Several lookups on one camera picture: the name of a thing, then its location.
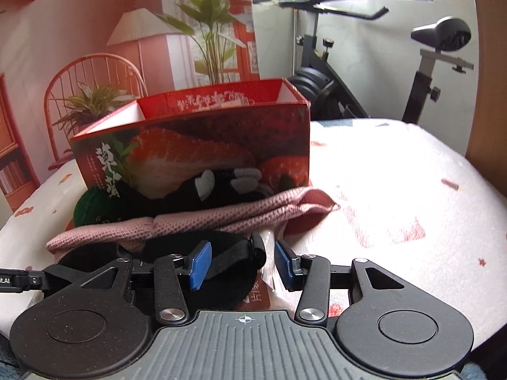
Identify pink knitted cloth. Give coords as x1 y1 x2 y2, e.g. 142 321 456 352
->
46 187 340 262

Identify black exercise bike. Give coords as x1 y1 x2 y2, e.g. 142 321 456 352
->
272 0 474 124

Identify black glove grey fingertips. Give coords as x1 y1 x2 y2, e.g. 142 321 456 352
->
112 168 273 220

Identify green tasselled leaf cloth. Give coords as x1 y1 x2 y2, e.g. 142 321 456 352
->
73 187 119 227

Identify patterned white tablecloth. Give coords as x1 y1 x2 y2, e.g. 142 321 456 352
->
1 119 506 345

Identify white face mask package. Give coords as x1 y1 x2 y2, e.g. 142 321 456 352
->
234 227 300 316

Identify red strawberry cardboard box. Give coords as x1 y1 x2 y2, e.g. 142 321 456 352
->
70 79 310 199

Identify printed living room backdrop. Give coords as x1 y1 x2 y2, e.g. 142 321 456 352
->
0 0 262 213

